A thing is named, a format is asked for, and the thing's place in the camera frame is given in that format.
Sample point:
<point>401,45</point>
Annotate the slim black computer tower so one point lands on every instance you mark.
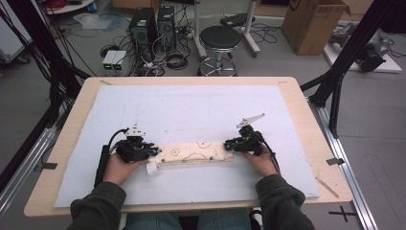
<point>166,27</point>

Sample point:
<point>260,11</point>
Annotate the large black computer tower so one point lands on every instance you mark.
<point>143,32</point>

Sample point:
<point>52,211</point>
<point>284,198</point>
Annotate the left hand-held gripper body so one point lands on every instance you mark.
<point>132,151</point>

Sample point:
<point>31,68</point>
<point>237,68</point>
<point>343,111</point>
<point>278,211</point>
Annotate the thin wooden stick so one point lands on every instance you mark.
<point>327,187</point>

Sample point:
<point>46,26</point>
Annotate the aluminium rail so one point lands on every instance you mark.
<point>22,172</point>
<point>348,172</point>

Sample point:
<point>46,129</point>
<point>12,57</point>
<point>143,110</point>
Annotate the clear plastic sheet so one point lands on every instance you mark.
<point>95,21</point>

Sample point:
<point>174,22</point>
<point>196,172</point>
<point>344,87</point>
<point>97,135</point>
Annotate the cream checked cloth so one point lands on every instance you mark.
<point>194,153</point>

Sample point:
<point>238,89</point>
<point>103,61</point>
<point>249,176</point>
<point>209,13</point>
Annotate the brown cardboard box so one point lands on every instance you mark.
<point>311,27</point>

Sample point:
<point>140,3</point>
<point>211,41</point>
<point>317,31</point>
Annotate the person's left hand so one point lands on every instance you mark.
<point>118,171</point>

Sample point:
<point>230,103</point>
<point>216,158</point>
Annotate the black round stool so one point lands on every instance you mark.
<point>220,37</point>

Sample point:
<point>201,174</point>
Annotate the person's right hand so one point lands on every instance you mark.
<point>263,164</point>

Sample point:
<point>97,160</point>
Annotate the white power supply box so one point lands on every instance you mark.
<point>119,60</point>
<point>109,59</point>

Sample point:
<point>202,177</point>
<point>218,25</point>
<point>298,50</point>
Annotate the white table mat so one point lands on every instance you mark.
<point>191,108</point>

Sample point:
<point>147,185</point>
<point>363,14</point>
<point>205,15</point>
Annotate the black tape cross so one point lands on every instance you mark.
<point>342,213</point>

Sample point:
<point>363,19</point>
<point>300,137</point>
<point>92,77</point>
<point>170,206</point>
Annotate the round white table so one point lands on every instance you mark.
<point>70,7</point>

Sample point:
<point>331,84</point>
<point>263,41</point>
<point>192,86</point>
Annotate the white board with black device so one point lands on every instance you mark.
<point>383,65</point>

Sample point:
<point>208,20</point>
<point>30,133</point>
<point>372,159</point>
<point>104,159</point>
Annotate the light wooden table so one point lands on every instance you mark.
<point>322,140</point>

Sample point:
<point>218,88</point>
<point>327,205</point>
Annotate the black tape piece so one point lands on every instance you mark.
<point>49,165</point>
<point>335,161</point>

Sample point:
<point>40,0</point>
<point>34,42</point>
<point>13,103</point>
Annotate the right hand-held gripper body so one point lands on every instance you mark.
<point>250,143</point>

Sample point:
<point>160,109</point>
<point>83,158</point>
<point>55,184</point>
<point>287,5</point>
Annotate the flat black case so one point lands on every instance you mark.
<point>236,19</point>

